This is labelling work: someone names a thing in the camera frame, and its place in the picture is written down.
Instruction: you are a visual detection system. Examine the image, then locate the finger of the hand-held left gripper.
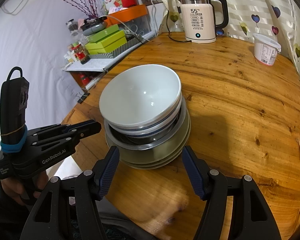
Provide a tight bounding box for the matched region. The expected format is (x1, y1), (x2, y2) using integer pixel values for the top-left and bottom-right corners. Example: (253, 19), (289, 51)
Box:
(34, 120), (102, 153)
(27, 124), (75, 140)

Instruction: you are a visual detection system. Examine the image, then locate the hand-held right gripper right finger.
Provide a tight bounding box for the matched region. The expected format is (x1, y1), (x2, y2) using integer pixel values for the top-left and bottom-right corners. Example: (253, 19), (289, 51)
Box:
(181, 145), (282, 240)

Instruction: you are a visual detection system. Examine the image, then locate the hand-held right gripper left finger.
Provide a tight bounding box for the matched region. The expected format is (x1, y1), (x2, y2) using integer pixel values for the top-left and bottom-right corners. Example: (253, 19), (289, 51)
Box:
(19, 145), (120, 240)

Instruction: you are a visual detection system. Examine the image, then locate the green plate with fish print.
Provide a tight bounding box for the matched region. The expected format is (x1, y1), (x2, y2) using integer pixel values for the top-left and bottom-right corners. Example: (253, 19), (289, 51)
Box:
(125, 130), (190, 170)
(121, 122), (191, 167)
(105, 110), (192, 163)

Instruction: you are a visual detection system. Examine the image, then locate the large white blue-banded bowl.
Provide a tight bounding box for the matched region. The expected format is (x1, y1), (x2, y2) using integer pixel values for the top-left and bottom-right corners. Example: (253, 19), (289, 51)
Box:
(107, 97), (183, 138)

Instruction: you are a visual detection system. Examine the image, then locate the stainless steel bowl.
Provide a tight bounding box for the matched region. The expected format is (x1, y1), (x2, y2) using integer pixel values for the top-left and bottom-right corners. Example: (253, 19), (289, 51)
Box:
(104, 97), (188, 151)

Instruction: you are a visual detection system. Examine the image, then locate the small white blue-banded bowl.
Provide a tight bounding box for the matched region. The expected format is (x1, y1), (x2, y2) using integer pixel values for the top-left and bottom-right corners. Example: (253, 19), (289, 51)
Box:
(99, 64), (182, 130)

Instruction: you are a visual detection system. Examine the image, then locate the person's left forearm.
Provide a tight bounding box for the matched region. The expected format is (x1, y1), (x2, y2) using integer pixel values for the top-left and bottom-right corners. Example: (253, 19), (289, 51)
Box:
(0, 190), (34, 240)

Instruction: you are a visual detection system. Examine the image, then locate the person's left hand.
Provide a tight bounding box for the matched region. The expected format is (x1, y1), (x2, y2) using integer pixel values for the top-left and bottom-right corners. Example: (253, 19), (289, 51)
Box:
(0, 172), (49, 205)

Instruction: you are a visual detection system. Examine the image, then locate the black binder clip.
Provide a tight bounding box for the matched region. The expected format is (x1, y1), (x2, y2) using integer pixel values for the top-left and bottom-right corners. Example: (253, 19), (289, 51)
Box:
(75, 91), (90, 104)

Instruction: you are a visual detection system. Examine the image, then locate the grey clothing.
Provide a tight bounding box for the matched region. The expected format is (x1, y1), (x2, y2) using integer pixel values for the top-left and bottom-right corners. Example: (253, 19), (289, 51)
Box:
(67, 195), (150, 240)

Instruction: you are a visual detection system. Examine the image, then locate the white side shelf board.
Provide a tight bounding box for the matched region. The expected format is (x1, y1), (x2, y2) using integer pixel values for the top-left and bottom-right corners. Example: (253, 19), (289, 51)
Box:
(61, 34), (157, 72)

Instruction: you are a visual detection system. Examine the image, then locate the red nutcracker figurine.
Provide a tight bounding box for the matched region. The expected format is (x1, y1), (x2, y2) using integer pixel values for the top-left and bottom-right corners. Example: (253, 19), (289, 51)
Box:
(69, 42), (90, 64)

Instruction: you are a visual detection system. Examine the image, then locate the chevron pattern tray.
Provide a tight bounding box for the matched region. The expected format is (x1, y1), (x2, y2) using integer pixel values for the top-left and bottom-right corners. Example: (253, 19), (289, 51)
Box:
(89, 34), (143, 60)

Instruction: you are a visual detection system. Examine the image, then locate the light green flat box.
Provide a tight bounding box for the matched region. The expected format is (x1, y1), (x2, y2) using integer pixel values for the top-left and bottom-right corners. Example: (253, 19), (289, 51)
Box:
(86, 39), (128, 55)

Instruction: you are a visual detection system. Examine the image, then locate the stack of green boxes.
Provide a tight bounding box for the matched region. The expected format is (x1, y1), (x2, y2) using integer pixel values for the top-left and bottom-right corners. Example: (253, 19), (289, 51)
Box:
(85, 31), (127, 50)

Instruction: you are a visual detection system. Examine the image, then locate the dark green flat box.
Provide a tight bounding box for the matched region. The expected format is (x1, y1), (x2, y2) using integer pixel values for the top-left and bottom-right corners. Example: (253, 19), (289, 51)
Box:
(86, 25), (120, 43)

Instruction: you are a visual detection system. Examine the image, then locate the grey electronic device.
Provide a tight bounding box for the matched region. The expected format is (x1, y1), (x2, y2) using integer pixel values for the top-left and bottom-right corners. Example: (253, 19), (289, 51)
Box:
(80, 20), (108, 37)

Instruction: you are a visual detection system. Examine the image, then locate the orange-lid clear storage box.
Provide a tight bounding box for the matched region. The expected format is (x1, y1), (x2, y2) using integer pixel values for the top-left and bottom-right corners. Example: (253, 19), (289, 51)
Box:
(107, 4), (155, 38)

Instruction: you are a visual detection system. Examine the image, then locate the white plastic tub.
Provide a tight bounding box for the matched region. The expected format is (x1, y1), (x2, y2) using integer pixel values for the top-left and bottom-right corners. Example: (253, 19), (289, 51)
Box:
(252, 33), (282, 66)

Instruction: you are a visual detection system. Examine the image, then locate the cream electric kettle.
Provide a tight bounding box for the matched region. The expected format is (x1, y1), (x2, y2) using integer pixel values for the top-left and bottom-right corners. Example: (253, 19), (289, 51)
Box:
(175, 0), (228, 44)

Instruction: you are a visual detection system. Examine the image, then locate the heart print curtain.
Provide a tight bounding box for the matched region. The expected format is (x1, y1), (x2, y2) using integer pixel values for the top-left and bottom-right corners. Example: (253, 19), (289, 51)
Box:
(150, 0), (300, 93)

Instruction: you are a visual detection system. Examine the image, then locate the white charging cable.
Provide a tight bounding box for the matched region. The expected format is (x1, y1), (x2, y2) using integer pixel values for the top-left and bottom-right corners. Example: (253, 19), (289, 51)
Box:
(107, 15), (153, 42)

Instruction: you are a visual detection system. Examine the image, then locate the black kettle cable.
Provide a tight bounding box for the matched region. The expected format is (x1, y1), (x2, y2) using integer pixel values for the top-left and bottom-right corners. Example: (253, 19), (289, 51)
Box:
(165, 9), (188, 43)

